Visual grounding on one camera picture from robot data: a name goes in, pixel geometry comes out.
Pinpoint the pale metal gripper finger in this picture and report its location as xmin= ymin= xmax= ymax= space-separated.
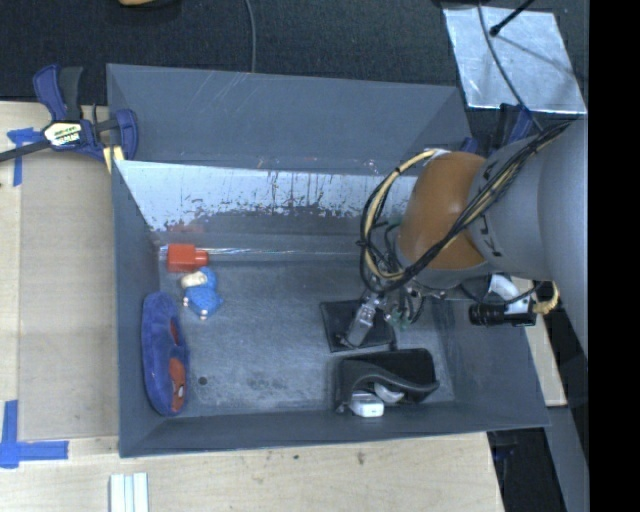
xmin=344 ymin=303 xmax=376 ymax=349

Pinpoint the black flat square pad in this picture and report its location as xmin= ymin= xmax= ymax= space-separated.
xmin=319 ymin=298 xmax=399 ymax=354

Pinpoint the small white plastic box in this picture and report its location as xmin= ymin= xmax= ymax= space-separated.
xmin=347 ymin=391 xmax=386 ymax=419

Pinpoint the grey metal bin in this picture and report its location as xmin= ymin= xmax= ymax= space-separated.
xmin=104 ymin=63 xmax=552 ymax=459

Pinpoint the blue toy animal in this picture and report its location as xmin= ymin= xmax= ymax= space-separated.
xmin=179 ymin=266 xmax=225 ymax=322

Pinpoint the red plastic block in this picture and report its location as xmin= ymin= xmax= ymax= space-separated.
xmin=165 ymin=243 xmax=210 ymax=274

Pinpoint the black cylinder on white bracket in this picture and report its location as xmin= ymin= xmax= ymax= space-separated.
xmin=468 ymin=273 xmax=540 ymax=329

